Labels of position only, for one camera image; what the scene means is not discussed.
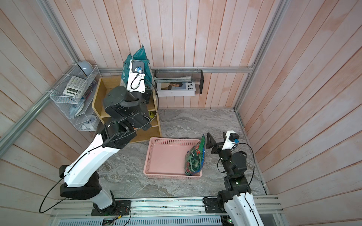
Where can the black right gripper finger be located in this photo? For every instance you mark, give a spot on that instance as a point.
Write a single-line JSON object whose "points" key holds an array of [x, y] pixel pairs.
{"points": [[210, 141], [224, 136]]}

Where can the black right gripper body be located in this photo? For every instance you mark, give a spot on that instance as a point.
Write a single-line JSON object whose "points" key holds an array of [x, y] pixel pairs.
{"points": [[226, 157]]}

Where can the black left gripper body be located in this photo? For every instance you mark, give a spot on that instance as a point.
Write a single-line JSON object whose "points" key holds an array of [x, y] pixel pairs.
{"points": [[146, 95]]}

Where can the green blue soil bag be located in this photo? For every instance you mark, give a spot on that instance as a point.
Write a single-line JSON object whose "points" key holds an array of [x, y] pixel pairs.
{"points": [[194, 159]]}

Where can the teal orange fertilizer bag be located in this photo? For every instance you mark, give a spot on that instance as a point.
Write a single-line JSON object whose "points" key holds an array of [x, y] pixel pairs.
{"points": [[127, 68], [140, 60]]}

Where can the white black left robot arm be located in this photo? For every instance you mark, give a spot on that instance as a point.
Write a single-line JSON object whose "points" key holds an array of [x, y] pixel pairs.
{"points": [[128, 112]]}

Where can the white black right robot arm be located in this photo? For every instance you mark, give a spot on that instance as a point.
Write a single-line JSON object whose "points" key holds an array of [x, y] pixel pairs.
{"points": [[236, 200]]}

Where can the wooden shelf unit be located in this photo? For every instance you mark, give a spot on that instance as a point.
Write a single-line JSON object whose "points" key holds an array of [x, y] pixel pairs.
{"points": [[105, 85]]}

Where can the yellow green packet right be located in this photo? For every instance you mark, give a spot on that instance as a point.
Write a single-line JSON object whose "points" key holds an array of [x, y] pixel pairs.
{"points": [[152, 114]]}

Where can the white magazine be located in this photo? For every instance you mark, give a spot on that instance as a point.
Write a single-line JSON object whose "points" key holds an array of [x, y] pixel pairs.
{"points": [[176, 87]]}

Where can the pink plastic basket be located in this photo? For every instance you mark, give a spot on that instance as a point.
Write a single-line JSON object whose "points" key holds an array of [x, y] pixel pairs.
{"points": [[165, 158]]}

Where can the grey blue bowl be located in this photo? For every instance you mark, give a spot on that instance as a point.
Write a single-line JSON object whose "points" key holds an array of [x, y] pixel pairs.
{"points": [[86, 67]]}

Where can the white calculator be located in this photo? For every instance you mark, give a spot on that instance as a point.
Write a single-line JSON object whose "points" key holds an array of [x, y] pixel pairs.
{"points": [[75, 87]]}

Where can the pale blue cloth item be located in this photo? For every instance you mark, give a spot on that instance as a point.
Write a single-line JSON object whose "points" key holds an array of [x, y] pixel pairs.
{"points": [[76, 110]]}

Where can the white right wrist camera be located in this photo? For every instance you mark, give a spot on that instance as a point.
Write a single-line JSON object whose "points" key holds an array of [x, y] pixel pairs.
{"points": [[231, 141]]}

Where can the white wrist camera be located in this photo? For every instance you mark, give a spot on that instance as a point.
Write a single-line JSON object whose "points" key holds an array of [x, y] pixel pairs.
{"points": [[231, 141], [136, 81]]}

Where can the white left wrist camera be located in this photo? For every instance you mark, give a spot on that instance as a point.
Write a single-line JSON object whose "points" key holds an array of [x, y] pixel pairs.
{"points": [[136, 81]]}

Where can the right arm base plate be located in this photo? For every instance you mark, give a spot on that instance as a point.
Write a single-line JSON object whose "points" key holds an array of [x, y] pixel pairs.
{"points": [[213, 205]]}

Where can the dark wall magazine holder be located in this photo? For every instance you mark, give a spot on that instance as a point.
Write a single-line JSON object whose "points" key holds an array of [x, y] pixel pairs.
{"points": [[178, 75]]}

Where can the white wire wall rack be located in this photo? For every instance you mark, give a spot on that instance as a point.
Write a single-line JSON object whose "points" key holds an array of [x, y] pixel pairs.
{"points": [[65, 102]]}

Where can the aluminium front rail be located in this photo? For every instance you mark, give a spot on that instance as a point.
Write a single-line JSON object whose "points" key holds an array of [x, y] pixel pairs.
{"points": [[177, 211]]}

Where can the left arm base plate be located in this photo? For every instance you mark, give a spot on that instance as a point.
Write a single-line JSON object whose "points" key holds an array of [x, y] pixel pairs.
{"points": [[121, 207]]}

